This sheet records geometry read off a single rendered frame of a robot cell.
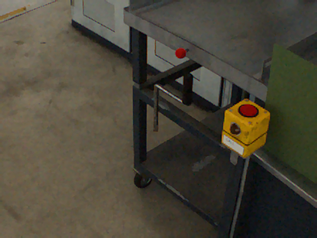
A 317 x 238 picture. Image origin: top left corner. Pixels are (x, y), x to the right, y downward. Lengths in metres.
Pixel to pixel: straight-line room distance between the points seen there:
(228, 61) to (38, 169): 1.20
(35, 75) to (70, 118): 0.49
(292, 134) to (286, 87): 0.12
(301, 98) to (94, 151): 1.44
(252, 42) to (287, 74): 0.43
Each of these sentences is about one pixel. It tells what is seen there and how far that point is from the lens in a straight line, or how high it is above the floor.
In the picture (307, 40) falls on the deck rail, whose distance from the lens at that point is 1.53.
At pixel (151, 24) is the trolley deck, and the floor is 0.84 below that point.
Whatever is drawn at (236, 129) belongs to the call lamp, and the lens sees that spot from 1.14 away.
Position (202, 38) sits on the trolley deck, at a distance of 1.55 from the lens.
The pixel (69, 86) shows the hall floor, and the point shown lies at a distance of 2.85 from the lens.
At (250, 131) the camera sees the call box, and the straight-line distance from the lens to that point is 1.13.
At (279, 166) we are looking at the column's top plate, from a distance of 1.26.
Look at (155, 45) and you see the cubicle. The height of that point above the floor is 0.21.
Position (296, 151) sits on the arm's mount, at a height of 0.80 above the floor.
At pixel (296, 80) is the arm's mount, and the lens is 1.14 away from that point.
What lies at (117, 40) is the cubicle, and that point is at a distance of 3.05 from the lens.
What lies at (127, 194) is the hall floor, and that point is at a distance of 2.19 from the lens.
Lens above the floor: 1.59
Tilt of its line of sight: 37 degrees down
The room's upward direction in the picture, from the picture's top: 1 degrees clockwise
